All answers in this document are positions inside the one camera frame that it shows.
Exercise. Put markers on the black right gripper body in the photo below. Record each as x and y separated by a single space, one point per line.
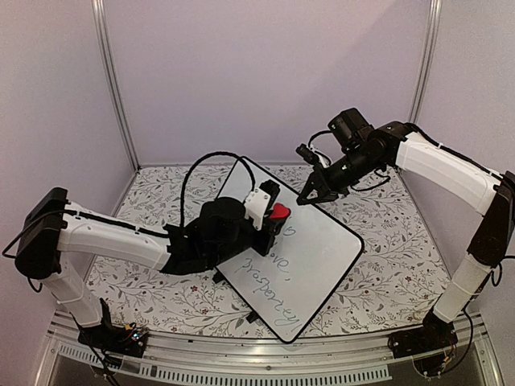
356 167

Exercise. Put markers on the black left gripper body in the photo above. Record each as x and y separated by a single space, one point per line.
263 247

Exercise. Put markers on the red whiteboard eraser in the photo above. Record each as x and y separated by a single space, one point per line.
279 212

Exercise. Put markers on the white whiteboard black frame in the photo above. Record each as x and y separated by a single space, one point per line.
309 260

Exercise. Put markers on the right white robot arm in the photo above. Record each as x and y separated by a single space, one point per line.
406 147

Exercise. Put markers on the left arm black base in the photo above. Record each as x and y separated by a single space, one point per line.
129 340

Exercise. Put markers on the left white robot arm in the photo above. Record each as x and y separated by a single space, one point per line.
225 228

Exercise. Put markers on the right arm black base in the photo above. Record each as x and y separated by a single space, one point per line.
435 340

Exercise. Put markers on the black whiteboard stand foot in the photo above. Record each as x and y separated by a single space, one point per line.
218 277

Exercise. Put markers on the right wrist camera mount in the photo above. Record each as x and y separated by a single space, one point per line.
312 156

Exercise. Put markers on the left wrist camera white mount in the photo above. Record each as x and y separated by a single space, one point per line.
259 201

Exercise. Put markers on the right aluminium frame post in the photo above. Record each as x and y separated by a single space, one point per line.
428 53

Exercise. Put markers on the aluminium frame post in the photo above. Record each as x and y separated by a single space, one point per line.
428 53
115 94

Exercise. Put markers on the aluminium front rail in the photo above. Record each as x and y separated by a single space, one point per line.
210 347

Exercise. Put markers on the left aluminium frame post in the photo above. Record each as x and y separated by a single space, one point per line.
115 94

